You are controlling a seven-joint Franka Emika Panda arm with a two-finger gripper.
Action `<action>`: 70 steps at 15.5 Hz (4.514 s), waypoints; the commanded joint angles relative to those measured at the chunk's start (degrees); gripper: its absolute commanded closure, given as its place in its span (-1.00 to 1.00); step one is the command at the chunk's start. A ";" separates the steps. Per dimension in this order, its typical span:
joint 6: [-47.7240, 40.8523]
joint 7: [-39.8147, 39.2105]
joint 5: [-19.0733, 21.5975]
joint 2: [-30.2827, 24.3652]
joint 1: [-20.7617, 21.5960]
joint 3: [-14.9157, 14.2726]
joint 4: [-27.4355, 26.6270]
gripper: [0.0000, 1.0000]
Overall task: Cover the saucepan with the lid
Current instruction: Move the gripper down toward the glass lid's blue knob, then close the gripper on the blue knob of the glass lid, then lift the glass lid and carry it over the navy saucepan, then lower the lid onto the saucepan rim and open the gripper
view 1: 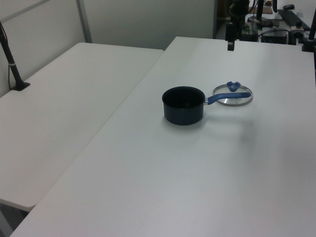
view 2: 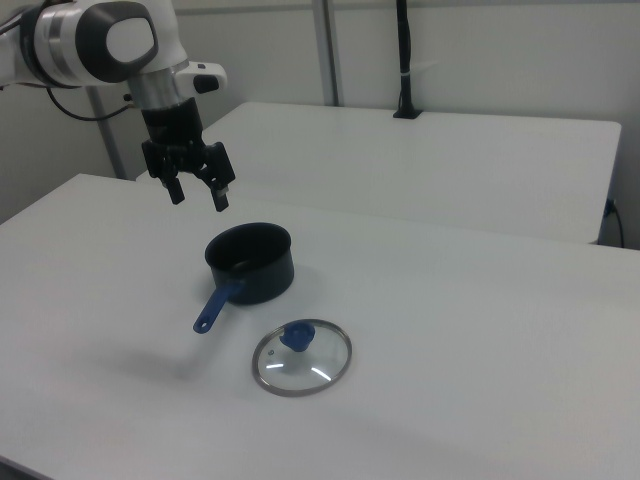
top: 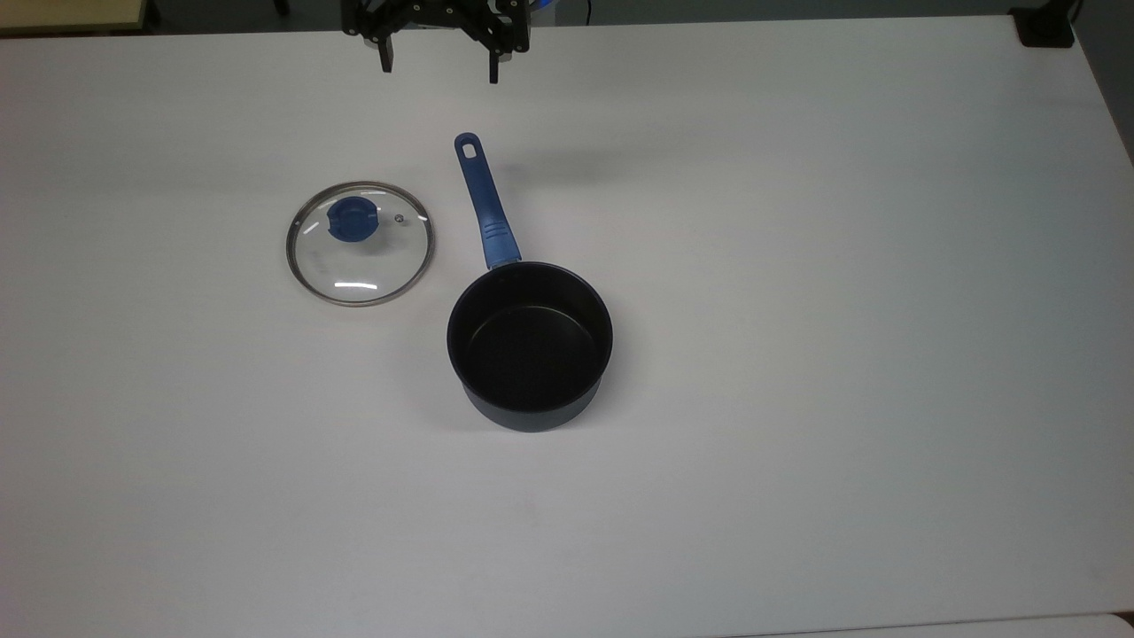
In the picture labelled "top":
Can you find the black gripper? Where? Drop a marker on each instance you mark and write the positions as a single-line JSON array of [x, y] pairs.
[[443, 12]]

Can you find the glass lid with blue knob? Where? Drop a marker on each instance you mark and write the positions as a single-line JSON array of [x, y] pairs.
[[360, 244]]

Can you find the light wooden table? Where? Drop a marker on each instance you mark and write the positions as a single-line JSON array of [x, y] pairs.
[[66, 13]]

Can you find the black box at table corner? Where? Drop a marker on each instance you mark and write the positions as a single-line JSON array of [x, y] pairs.
[[1044, 27]]

